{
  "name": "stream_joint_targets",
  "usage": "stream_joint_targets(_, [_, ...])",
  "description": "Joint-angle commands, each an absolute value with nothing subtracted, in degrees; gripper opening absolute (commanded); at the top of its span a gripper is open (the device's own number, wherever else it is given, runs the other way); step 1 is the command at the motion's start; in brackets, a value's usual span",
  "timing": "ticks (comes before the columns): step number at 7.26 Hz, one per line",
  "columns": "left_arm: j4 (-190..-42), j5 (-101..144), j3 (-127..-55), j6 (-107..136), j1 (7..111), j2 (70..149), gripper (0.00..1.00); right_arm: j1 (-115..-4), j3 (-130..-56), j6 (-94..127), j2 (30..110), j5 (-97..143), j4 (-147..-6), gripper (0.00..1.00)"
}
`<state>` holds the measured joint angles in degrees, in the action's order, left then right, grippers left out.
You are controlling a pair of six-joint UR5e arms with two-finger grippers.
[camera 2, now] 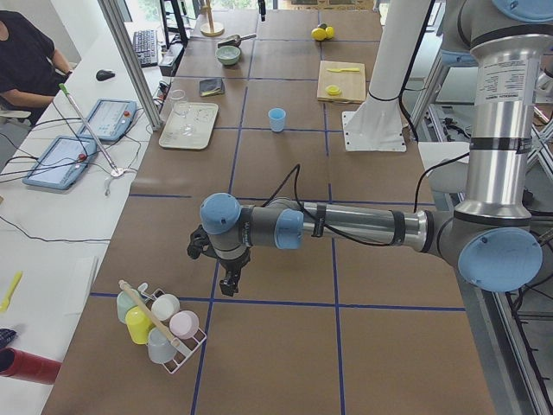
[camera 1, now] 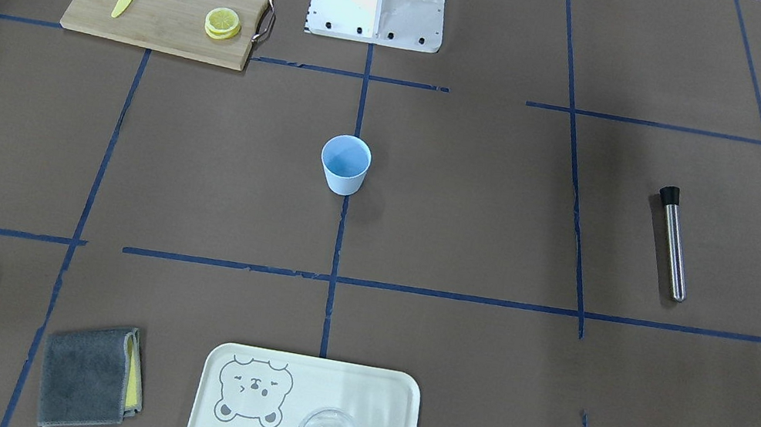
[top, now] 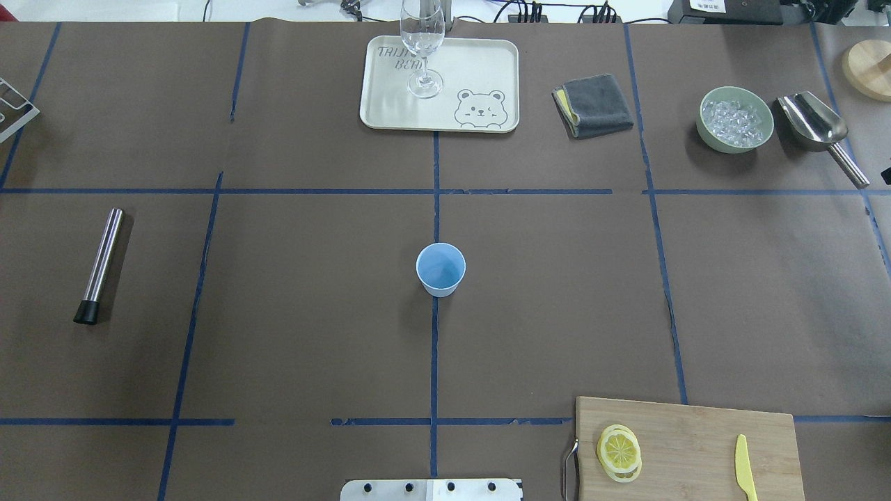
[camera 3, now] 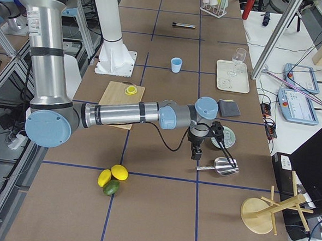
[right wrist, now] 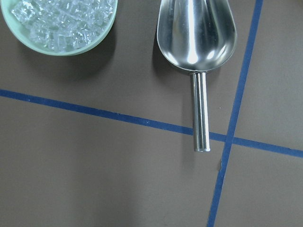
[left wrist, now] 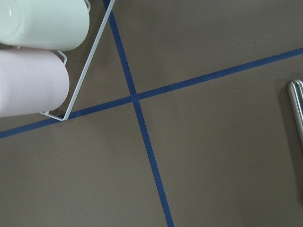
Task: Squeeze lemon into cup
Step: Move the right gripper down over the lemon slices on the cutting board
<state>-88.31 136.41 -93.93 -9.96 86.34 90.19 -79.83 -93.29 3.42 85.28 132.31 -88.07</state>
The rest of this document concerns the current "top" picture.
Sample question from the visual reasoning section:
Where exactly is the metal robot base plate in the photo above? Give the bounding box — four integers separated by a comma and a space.
340, 477, 524, 500

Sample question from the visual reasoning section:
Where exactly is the yellow lemon slice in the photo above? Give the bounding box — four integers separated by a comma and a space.
595, 424, 642, 472

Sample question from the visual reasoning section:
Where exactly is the cream bear serving tray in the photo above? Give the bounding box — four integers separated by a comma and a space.
359, 35, 521, 134

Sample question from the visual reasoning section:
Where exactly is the white wire cup rack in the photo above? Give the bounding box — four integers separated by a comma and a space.
0, 77, 40, 143

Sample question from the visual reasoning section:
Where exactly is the clear wine glass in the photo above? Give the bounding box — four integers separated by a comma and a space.
399, 1, 446, 99

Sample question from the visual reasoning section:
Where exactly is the blue paper cup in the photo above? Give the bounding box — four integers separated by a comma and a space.
415, 242, 466, 298

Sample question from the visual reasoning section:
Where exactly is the steel ice scoop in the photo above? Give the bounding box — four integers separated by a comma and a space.
776, 91, 871, 190

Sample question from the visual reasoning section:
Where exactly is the green bowl of ice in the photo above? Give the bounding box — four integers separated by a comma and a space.
696, 86, 775, 154

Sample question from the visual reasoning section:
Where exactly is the grey folded cloth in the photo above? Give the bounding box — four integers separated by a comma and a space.
551, 73, 634, 139

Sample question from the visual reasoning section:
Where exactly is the steel muddler black tip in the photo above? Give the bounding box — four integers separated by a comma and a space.
73, 208, 125, 326

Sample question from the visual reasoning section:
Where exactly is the yellow plastic knife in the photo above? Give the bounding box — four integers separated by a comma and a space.
734, 434, 758, 501

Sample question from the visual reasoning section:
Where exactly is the bamboo cutting board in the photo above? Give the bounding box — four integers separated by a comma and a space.
575, 397, 805, 500

